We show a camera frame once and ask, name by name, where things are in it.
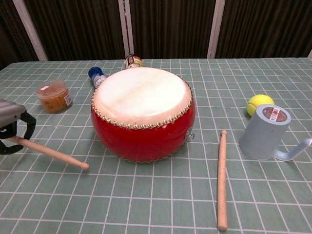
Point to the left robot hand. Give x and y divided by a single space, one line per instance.
9 114

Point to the bottle with blue cap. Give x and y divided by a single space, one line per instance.
97 75

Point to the green grid cutting mat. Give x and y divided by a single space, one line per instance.
156 195

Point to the red drum with white skin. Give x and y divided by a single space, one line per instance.
141 114

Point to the dark corrugated partition panel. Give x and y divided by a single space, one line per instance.
265 26
73 26
170 26
12 36

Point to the light blue plastic mug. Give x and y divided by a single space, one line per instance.
264 134

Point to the wooden drumstick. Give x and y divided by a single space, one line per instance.
222 180
53 152

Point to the clear jar of rubber bands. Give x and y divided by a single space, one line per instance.
54 97

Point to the white partition frame post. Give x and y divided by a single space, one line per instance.
126 26
30 29
215 29

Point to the yellow tennis ball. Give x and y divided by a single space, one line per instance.
259 102

